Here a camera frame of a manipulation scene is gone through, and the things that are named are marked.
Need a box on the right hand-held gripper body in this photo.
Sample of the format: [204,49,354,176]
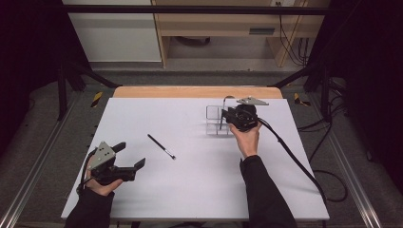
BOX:
[227,96,270,132]

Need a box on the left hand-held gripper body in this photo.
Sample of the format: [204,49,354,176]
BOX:
[89,141,137,186]

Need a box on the grey makeup brush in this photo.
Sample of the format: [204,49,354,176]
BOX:
[219,95,236,131]

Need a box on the clear acrylic organizer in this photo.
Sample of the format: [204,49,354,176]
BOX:
[204,104,241,137]

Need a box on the black makeup brush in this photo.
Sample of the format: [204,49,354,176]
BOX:
[146,133,177,161]

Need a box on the person's right hand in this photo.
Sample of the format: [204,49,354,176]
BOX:
[228,122,263,160]

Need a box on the person's left hand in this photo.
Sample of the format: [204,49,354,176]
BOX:
[85,157,125,198]

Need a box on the white table board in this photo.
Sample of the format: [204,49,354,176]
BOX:
[60,97,331,221]

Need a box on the beige wooden desk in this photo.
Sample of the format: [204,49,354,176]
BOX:
[151,0,331,68]

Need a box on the white cabinet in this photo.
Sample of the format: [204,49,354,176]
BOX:
[61,0,163,63]

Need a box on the black curtain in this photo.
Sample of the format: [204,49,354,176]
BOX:
[308,0,403,191]
[0,0,93,156]

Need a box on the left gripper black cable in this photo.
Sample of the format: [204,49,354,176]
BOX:
[76,148,98,194]

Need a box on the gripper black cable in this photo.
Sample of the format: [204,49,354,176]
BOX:
[76,148,98,194]
[256,117,329,205]

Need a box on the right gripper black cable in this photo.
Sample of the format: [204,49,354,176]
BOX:
[256,117,329,205]

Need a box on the yellow-handled tool left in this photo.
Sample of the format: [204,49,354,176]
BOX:
[90,90,104,108]

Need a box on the yellow-handled tool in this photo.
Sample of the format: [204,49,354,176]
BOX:
[90,90,104,108]
[293,92,312,107]

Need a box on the yellow-handled tool right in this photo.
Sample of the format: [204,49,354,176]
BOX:
[293,92,312,107]

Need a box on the aluminium floor rail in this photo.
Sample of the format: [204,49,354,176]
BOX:
[308,94,384,228]
[0,91,80,228]

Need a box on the black floor cable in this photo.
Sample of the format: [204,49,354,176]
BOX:
[312,169,349,203]
[297,94,348,163]

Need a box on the black frame strut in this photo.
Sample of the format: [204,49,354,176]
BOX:
[269,63,334,123]
[56,58,123,122]

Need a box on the grey drawer handle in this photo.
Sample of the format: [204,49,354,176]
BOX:
[248,28,276,36]

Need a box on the black hanging cable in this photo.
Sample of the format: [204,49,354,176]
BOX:
[275,1,305,67]

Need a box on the black cable bundle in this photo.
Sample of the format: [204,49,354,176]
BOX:
[297,37,311,67]

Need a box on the black frame crossbar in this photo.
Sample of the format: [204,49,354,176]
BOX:
[61,4,331,15]

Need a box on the white wall socket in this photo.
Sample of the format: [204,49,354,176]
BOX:
[270,0,297,8]

